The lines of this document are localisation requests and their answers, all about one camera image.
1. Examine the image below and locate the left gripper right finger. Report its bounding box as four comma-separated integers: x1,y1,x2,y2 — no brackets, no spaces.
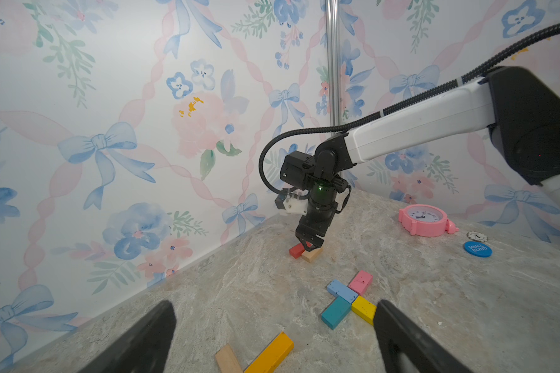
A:
373,299,471,373

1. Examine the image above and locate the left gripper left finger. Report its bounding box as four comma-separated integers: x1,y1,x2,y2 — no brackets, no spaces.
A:
80,300,177,373

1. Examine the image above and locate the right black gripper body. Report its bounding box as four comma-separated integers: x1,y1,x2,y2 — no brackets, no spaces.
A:
296,186,350,242

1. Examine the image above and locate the red block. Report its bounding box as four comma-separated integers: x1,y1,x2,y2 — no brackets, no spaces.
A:
289,243,311,259

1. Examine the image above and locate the tan wood block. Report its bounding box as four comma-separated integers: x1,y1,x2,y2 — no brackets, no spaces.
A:
301,248,323,263

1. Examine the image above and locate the light blue block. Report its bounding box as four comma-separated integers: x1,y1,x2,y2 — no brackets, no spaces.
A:
327,280,359,304

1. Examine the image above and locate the pink block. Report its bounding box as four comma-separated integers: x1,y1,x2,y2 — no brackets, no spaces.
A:
348,270,373,296

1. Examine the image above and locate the teal block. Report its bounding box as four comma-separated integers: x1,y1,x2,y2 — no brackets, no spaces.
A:
320,297,351,329

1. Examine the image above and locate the natural wood block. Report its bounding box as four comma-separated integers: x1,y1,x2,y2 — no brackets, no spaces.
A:
215,344,243,373

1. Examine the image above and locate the amber yellow block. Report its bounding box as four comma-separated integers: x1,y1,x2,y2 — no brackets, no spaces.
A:
244,332,294,373

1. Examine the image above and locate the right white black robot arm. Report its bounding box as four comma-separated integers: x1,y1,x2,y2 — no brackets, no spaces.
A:
280,67,560,251

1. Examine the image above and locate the pink alarm clock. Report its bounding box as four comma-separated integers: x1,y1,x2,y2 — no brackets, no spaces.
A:
398,205,459,238

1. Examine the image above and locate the blue round badge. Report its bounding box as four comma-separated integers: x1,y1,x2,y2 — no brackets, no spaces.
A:
463,241,493,258

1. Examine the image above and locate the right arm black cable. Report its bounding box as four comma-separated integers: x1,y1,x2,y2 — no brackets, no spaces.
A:
257,19,560,197

